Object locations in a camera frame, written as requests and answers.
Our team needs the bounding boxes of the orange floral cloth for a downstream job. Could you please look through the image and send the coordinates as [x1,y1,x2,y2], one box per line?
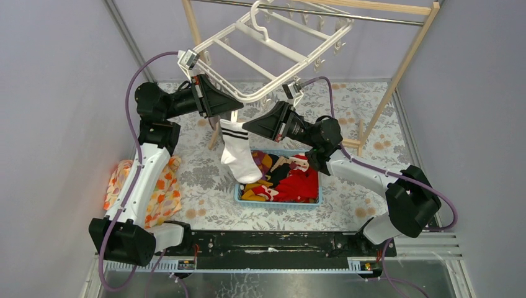
[104,155,182,228]

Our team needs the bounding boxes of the white plastic clip hanger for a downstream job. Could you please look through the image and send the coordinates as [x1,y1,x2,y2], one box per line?
[193,1,354,103]

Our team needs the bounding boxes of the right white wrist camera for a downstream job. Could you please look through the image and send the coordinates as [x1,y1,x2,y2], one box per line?
[282,81,304,107]

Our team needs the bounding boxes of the blue plastic sock basket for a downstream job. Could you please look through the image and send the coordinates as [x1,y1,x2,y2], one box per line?
[233,149,323,210]

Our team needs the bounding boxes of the red white patterned sock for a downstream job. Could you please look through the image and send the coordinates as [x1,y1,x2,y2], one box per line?
[241,186,278,202]

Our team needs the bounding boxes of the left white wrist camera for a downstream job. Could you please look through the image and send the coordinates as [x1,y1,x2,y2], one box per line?
[177,49,200,81]

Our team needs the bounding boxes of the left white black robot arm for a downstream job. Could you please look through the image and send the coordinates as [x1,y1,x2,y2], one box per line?
[89,74,243,266]

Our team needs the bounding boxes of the red santa body sock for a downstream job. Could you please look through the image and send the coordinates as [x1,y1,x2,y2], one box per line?
[274,168,319,204]

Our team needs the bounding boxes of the santa pattern white sock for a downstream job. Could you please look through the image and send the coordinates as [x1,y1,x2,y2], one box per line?
[288,154,310,172]

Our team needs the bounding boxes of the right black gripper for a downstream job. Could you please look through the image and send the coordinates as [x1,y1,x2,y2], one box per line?
[242,101,318,148]

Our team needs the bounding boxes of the wooden drying rack frame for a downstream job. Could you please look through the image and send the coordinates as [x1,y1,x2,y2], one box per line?
[178,1,440,151]

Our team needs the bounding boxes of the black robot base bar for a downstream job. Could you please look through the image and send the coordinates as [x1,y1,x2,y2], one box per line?
[166,230,396,270]

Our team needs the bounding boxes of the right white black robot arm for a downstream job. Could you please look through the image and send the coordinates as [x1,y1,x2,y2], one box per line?
[243,101,442,256]

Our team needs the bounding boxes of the white sock black stripes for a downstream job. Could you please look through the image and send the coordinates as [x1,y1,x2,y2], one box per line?
[220,119,262,184]

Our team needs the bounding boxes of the purple orange striped sock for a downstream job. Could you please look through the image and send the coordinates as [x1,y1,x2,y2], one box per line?
[251,150,273,175]

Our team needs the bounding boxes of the metal hanging rod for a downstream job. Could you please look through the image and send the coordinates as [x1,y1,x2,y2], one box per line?
[196,0,424,27]

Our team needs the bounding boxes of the floral patterned table mat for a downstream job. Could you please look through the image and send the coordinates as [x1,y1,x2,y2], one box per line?
[170,79,414,231]

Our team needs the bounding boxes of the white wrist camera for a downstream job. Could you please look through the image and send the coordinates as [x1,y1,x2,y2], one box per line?
[177,49,200,81]
[282,81,304,107]

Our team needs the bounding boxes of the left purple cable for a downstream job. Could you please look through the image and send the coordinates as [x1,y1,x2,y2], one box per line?
[97,51,184,298]

